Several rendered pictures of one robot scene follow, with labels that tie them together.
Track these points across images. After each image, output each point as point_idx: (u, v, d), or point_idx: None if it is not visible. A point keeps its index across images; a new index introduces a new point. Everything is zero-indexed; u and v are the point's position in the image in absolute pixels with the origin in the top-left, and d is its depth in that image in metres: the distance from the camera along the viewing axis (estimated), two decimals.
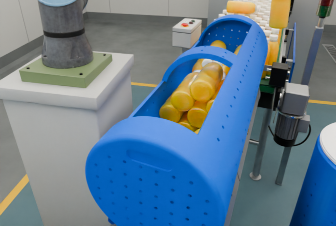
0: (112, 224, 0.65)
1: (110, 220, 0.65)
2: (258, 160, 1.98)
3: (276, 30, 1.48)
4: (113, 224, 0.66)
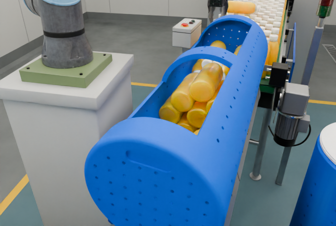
0: (112, 224, 0.66)
1: (109, 221, 0.65)
2: (258, 160, 1.98)
3: (276, 30, 1.48)
4: (113, 224, 0.66)
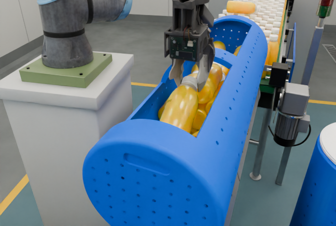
0: None
1: None
2: (258, 160, 1.98)
3: (276, 30, 1.48)
4: None
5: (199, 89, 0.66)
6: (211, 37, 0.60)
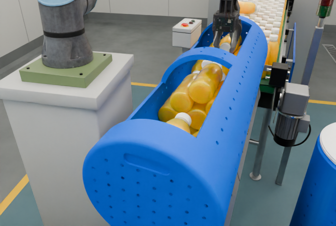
0: None
1: None
2: (258, 160, 1.98)
3: (276, 30, 1.48)
4: None
5: (230, 53, 1.03)
6: (240, 19, 0.97)
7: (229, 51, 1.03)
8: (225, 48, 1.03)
